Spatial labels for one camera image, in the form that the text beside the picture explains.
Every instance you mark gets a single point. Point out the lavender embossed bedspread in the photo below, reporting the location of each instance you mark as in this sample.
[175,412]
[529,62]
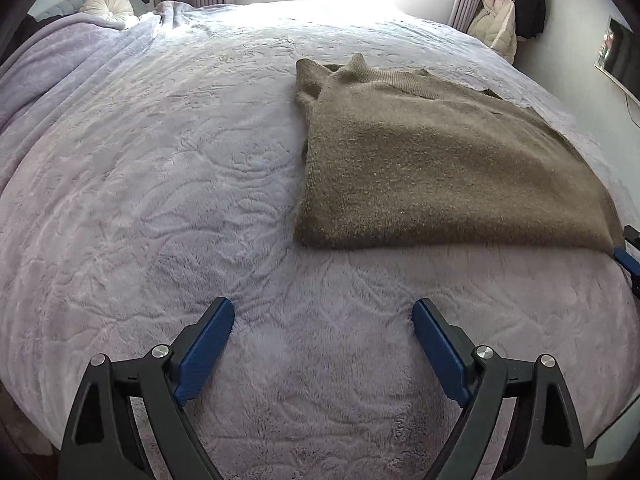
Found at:
[150,210]

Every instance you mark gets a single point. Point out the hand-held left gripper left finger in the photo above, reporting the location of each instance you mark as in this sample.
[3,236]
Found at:
[205,355]

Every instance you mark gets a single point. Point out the lavender fleece blanket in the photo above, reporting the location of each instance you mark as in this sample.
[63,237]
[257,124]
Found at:
[55,65]

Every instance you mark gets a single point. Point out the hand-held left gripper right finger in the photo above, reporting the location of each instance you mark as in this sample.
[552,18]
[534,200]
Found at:
[440,355]

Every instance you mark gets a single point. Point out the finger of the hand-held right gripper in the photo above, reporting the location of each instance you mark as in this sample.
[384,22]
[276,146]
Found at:
[628,261]
[633,236]

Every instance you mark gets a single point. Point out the cream puffer jacket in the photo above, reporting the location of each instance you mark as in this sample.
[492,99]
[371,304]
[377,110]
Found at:
[495,30]

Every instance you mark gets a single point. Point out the round white pillow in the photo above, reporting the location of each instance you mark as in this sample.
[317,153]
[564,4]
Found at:
[107,7]

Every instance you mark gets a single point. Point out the wall-mounted television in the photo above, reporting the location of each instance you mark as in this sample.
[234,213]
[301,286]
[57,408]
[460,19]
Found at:
[620,57]

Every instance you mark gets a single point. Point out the brown knit sweater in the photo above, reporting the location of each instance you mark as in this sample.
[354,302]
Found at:
[440,170]

